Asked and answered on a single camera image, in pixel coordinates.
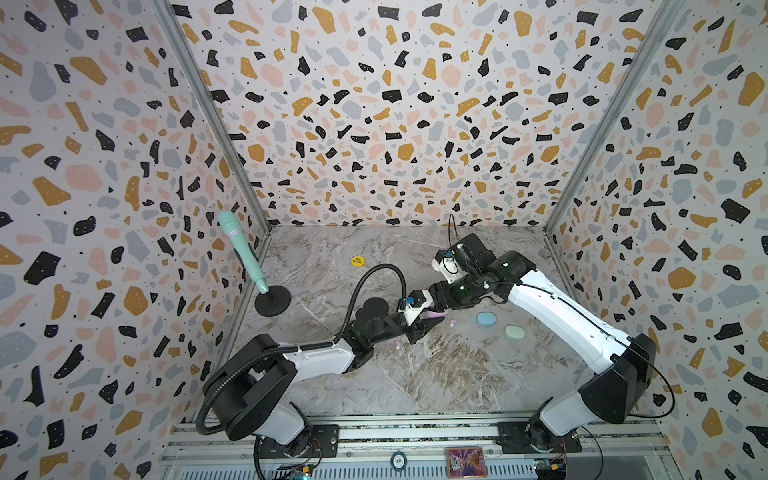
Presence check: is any blue earbud case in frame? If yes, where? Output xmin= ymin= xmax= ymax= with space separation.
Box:
xmin=476 ymin=312 xmax=497 ymax=327

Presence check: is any mint green earbud case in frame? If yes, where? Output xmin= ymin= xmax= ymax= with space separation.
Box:
xmin=504 ymin=325 xmax=526 ymax=340

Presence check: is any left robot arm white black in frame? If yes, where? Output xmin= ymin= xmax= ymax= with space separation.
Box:
xmin=195 ymin=291 xmax=446 ymax=446

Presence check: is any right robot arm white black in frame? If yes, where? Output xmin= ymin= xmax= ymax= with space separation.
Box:
xmin=430 ymin=246 xmax=656 ymax=451

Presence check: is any yellow big blind chip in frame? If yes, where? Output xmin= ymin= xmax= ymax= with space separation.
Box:
xmin=350 ymin=255 xmax=365 ymax=268

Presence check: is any black round microphone stand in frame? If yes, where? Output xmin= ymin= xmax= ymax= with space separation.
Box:
xmin=254 ymin=285 xmax=292 ymax=318

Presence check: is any round white badge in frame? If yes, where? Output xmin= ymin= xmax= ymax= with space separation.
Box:
xmin=390 ymin=451 xmax=408 ymax=472

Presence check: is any pink square card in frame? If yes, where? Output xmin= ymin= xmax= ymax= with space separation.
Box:
xmin=445 ymin=447 xmax=488 ymax=479

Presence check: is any mint green microphone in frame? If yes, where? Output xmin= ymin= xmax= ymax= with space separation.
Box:
xmin=218 ymin=211 xmax=269 ymax=294

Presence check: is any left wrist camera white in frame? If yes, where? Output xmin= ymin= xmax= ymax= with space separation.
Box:
xmin=398 ymin=290 xmax=433 ymax=326

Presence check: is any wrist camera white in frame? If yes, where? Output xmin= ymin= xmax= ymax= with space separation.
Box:
xmin=398 ymin=290 xmax=433 ymax=326
xmin=431 ymin=233 xmax=480 ymax=284

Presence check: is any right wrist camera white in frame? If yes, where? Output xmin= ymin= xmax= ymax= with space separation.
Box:
xmin=431 ymin=233 xmax=480 ymax=284

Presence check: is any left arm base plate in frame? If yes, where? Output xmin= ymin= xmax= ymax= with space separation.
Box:
xmin=259 ymin=424 xmax=340 ymax=460

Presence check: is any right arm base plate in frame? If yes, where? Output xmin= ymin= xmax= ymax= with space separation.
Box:
xmin=495 ymin=421 xmax=583 ymax=454

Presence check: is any black corrugated cable hose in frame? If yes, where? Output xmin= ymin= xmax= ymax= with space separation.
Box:
xmin=194 ymin=263 xmax=409 ymax=437

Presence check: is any right aluminium corner post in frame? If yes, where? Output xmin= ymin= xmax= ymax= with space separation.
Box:
xmin=544 ymin=0 xmax=687 ymax=238

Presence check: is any aluminium corner post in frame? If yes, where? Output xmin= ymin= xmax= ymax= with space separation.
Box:
xmin=150 ymin=0 xmax=270 ymax=236
xmin=544 ymin=0 xmax=687 ymax=238

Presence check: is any left aluminium corner post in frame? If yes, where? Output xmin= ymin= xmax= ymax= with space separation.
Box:
xmin=150 ymin=0 xmax=270 ymax=236

